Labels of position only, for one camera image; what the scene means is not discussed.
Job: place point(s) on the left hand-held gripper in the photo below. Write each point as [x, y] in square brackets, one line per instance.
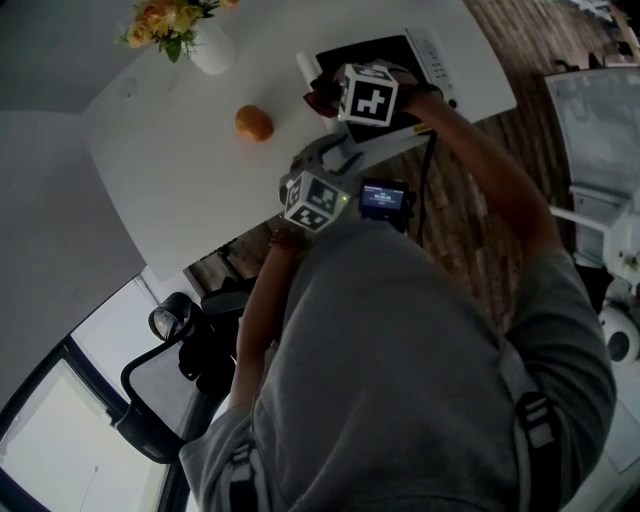
[317, 200]

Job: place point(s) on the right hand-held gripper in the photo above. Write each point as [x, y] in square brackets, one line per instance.
[370, 100]

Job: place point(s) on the dark red cloth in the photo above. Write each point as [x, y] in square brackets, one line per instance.
[322, 95]

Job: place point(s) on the white black portable gas stove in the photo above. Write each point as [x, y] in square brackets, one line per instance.
[430, 55]

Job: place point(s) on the person's left forearm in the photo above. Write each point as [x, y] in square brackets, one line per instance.
[260, 320]

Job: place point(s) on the person's right forearm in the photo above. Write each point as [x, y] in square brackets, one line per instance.
[490, 175]

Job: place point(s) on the black wrist band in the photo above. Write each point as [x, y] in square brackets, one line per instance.
[425, 90]

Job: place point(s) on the black screen device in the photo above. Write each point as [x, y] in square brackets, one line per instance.
[382, 200]

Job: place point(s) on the orange fruit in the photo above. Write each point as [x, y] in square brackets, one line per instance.
[254, 123]

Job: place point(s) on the white ribbed vase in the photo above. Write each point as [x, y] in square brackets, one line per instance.
[214, 50]

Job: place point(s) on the frosted glass partition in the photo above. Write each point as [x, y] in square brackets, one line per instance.
[595, 130]

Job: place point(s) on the black mesh office chair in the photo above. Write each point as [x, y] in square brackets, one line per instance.
[200, 350]

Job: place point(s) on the person's grey shirt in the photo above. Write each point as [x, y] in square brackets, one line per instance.
[400, 380]

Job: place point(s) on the white cabinet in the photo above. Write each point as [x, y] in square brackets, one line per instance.
[600, 225]

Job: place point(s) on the white round-headed robot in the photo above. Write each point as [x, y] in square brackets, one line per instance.
[620, 330]

